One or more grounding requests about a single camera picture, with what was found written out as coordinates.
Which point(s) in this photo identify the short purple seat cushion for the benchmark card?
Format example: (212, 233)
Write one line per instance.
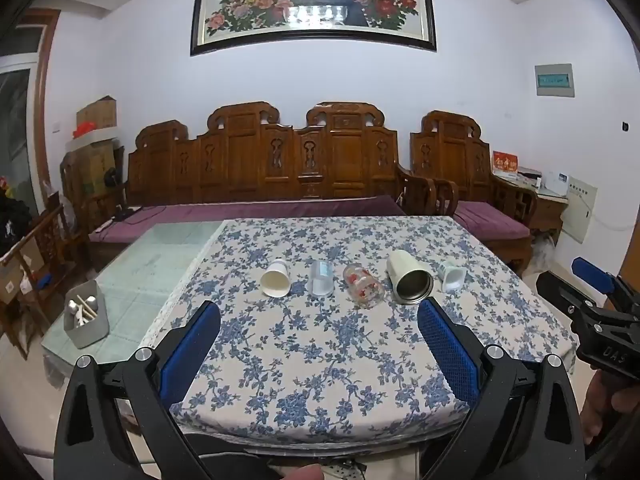
(487, 220)

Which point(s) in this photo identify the cream mug with metal inside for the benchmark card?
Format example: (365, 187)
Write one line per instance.
(407, 277)

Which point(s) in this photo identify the red printed glass cup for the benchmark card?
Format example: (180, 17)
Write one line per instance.
(363, 285)

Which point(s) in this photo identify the black bag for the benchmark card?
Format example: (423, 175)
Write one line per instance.
(12, 222)

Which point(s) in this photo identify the stack of cardboard boxes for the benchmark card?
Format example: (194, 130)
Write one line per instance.
(92, 165)

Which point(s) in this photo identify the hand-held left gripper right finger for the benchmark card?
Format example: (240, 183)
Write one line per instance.
(445, 350)

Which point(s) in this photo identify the long purple seat cushion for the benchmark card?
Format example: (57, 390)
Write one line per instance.
(250, 210)

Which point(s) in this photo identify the grey wall electrical panel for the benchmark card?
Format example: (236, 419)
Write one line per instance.
(553, 80)

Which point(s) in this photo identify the white blue carton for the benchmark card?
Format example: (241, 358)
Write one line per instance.
(555, 180)

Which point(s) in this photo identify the small white ribbed cup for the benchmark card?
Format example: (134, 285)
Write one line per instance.
(452, 277)

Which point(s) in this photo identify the wooden side table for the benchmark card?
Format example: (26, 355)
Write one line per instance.
(547, 207)

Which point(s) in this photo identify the carved wooden armchair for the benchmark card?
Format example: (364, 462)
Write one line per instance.
(450, 160)

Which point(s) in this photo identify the person's right hand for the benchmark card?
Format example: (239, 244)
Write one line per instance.
(595, 410)

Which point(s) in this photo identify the carved wooden sofa bench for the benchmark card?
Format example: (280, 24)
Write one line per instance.
(280, 160)

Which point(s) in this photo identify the white paper cup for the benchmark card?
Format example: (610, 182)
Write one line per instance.
(276, 278)

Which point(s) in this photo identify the blue floral tablecloth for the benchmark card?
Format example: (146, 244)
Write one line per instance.
(320, 360)

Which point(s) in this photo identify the clear plastic cup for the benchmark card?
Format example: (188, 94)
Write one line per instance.
(321, 277)

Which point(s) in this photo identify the wooden door frame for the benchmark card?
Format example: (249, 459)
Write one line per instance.
(42, 100)

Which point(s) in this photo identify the clear plastic bag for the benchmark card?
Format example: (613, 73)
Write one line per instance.
(542, 252)

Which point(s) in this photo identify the brown cardboard box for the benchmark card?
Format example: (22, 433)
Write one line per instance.
(97, 112)

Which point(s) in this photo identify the red plastic bag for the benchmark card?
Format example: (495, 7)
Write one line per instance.
(84, 129)

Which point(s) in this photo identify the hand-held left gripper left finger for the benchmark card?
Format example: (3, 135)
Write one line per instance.
(192, 350)

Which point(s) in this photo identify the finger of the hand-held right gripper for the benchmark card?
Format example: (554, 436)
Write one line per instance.
(562, 292)
(592, 275)

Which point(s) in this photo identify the red gift box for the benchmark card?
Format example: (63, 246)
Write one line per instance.
(505, 162)

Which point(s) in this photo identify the wooden side chair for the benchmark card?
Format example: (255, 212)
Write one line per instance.
(40, 260)

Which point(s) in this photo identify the white utensils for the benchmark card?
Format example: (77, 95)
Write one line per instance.
(82, 307)

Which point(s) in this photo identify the person's left hand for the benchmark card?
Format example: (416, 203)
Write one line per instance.
(300, 473)

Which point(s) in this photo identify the cream wall cabinet box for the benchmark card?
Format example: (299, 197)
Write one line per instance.
(579, 207)

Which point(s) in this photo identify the framed floral peacock painting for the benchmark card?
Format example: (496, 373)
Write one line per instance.
(312, 5)

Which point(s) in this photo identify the grey utensil basket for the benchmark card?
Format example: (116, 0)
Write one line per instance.
(87, 327)

